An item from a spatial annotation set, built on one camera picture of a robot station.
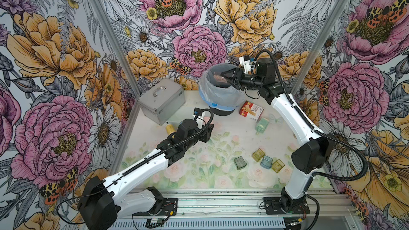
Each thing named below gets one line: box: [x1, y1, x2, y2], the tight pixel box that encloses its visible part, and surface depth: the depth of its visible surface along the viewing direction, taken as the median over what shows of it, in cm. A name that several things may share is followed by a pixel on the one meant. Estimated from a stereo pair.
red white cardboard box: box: [238, 100, 265, 122], surface depth 108 cm
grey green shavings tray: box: [233, 155, 247, 170], surface depth 89 cm
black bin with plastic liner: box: [198, 63, 247, 117], surface depth 93 cm
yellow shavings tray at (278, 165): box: [271, 158, 286, 174], surface depth 87 cm
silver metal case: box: [137, 78, 186, 127], surface depth 101 cm
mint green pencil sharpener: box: [255, 117, 270, 135], surface depth 99 cm
